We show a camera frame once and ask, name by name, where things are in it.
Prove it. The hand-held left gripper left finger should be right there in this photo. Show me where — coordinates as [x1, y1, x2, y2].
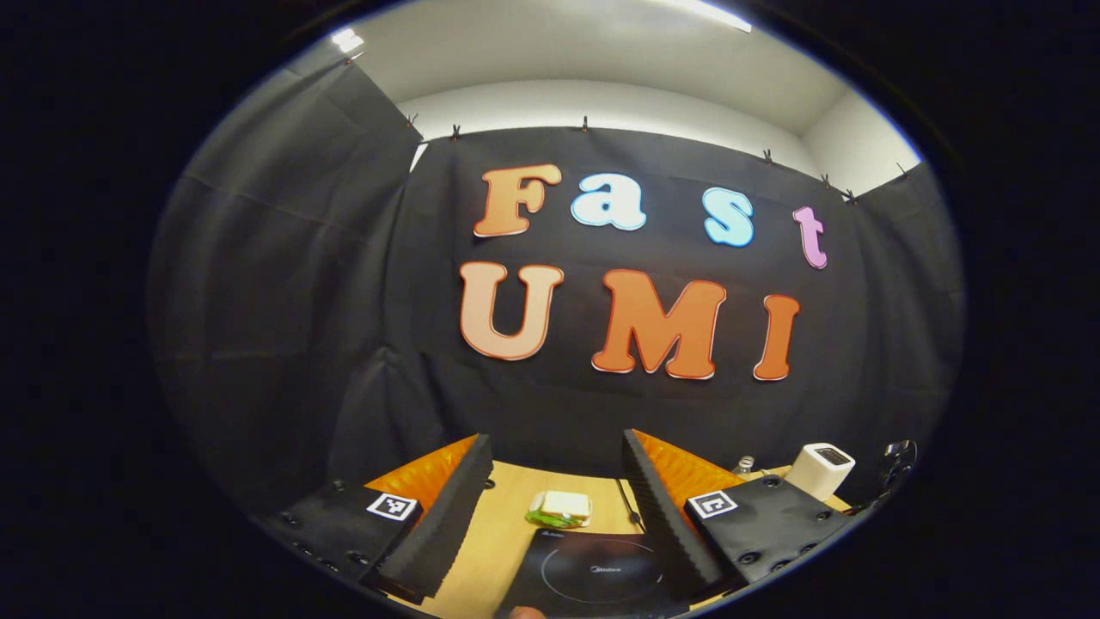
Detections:
[256, 434, 495, 604]

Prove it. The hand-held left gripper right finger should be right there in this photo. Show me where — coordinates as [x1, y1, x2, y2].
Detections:
[622, 429, 853, 604]

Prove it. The black induction cooktop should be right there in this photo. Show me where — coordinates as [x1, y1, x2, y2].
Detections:
[494, 528, 693, 619]

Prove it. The sandwich with lettuce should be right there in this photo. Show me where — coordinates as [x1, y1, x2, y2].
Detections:
[526, 491, 594, 530]

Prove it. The white toaster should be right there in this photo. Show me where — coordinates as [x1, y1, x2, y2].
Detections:
[784, 443, 857, 502]

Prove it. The large ceiling light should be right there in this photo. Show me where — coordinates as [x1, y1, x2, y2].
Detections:
[662, 0, 753, 34]

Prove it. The black power cable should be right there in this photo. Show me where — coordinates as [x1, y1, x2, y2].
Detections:
[614, 478, 645, 534]

